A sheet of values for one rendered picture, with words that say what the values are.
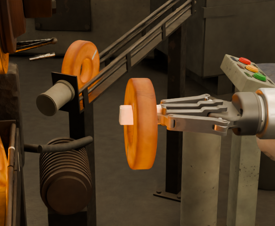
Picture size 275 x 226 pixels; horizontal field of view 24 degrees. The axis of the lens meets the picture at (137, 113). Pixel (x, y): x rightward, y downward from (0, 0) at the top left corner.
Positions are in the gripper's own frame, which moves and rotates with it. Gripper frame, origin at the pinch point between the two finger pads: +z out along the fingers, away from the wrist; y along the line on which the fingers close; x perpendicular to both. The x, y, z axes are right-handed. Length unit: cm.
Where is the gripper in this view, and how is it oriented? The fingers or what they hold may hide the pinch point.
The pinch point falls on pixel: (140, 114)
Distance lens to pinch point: 109.2
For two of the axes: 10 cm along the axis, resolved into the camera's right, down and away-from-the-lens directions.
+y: -1.6, -3.9, 9.1
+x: 0.6, -9.2, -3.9
